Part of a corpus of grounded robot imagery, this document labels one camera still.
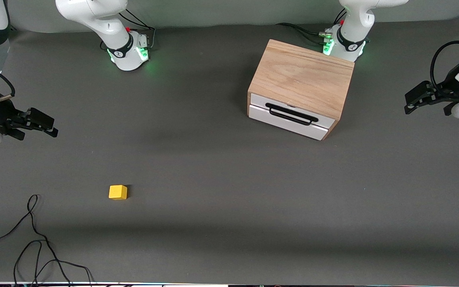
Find yellow block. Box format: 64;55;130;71
108;185;128;201

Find right arm base black cables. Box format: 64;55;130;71
119;9;157;51

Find white drawer with handle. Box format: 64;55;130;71
250;93;336;129

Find thin black loose cable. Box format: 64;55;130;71
0;194;94;287

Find left arm base black cables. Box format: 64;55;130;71
276;7;347;45

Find wooden drawer cabinet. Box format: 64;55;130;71
247;39;355;141

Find black drawer handle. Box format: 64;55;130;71
265;102;319;126

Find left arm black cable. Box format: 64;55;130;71
430;40;459;93

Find arm base black cables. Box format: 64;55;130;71
276;7;347;45
119;9;157;51

